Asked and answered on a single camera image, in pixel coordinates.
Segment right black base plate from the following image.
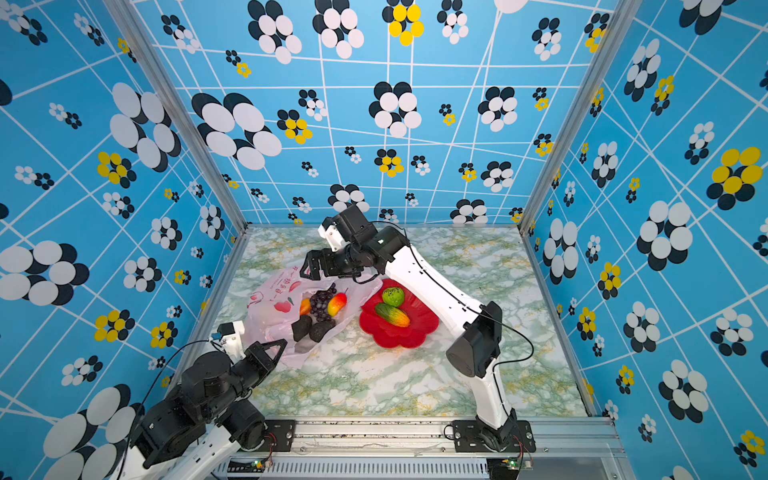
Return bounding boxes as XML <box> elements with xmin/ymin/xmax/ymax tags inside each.
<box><xmin>450</xmin><ymin>419</ymin><xmax>537</xmax><ymax>454</ymax></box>

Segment pink translucent plastic bag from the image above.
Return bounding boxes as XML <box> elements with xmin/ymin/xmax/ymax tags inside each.
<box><xmin>243</xmin><ymin>266</ymin><xmax>382</xmax><ymax>369</ymax></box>

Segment red flower-shaped plate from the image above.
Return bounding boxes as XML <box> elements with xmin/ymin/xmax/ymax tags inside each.
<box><xmin>359</xmin><ymin>279</ymin><xmax>440</xmax><ymax>349</ymax></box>

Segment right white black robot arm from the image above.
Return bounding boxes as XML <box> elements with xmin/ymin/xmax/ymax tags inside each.
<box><xmin>300</xmin><ymin>225</ymin><xmax>517</xmax><ymax>452</ymax></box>

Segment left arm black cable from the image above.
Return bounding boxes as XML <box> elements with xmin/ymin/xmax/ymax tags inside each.
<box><xmin>116</xmin><ymin>338</ymin><xmax>211</xmax><ymax>480</ymax></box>

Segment red yellow mango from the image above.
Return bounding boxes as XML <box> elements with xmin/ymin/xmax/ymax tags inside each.
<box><xmin>327</xmin><ymin>293</ymin><xmax>347</xmax><ymax>317</ymax></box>

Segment dark avocado front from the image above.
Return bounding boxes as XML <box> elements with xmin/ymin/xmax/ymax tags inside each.
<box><xmin>309</xmin><ymin>320</ymin><xmax>336</xmax><ymax>343</ymax></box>

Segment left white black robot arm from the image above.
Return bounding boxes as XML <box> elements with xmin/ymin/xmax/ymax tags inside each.
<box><xmin>111</xmin><ymin>339</ymin><xmax>296</xmax><ymax>479</ymax></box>

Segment dark avocado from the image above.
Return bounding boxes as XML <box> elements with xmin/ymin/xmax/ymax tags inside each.
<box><xmin>309</xmin><ymin>320</ymin><xmax>336</xmax><ymax>343</ymax></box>
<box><xmin>291</xmin><ymin>315</ymin><xmax>313</xmax><ymax>342</ymax></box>

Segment dark purple grape bunch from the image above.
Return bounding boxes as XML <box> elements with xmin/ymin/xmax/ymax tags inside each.
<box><xmin>309</xmin><ymin>288</ymin><xmax>337</xmax><ymax>322</ymax></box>

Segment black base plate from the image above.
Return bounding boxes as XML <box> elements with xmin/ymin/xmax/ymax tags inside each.
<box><xmin>450</xmin><ymin>419</ymin><xmax>537</xmax><ymax>454</ymax></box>
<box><xmin>256</xmin><ymin>419</ymin><xmax>297</xmax><ymax>453</ymax></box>

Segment aluminium front rail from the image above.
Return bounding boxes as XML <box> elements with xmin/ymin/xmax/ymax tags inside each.
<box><xmin>214</xmin><ymin>417</ymin><xmax>636</xmax><ymax>479</ymax></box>

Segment aluminium corner post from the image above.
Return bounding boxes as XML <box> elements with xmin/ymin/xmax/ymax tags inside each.
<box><xmin>519</xmin><ymin>0</ymin><xmax>642</xmax><ymax>233</ymax></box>
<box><xmin>104</xmin><ymin>1</ymin><xmax>248</xmax><ymax>235</ymax></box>

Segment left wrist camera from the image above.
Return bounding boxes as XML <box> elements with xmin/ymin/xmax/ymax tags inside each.
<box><xmin>217</xmin><ymin>321</ymin><xmax>245</xmax><ymax>362</ymax></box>

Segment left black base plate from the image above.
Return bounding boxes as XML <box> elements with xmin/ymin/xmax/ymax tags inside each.
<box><xmin>256</xmin><ymin>419</ymin><xmax>297</xmax><ymax>453</ymax></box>

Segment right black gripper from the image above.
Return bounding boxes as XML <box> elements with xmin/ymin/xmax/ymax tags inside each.
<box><xmin>301</xmin><ymin>246</ymin><xmax>366</xmax><ymax>283</ymax></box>

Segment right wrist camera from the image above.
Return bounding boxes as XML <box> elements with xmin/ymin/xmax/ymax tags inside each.
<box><xmin>318</xmin><ymin>217</ymin><xmax>347</xmax><ymax>252</ymax></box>

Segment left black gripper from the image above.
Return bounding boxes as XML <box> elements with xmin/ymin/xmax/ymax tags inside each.
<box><xmin>203</xmin><ymin>337</ymin><xmax>289</xmax><ymax>424</ymax></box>

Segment right aluminium corner post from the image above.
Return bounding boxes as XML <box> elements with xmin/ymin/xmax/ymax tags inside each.
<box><xmin>519</xmin><ymin>0</ymin><xmax>642</xmax><ymax>233</ymax></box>

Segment left aluminium corner post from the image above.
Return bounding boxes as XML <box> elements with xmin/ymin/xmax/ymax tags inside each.
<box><xmin>104</xmin><ymin>1</ymin><xmax>248</xmax><ymax>235</ymax></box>

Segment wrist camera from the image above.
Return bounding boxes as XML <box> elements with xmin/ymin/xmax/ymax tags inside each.
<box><xmin>318</xmin><ymin>217</ymin><xmax>347</xmax><ymax>252</ymax></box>
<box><xmin>217</xmin><ymin>321</ymin><xmax>245</xmax><ymax>362</ymax></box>

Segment green fruit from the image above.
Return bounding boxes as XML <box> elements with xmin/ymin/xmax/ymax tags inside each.
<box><xmin>381</xmin><ymin>287</ymin><xmax>405</xmax><ymax>308</ymax></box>

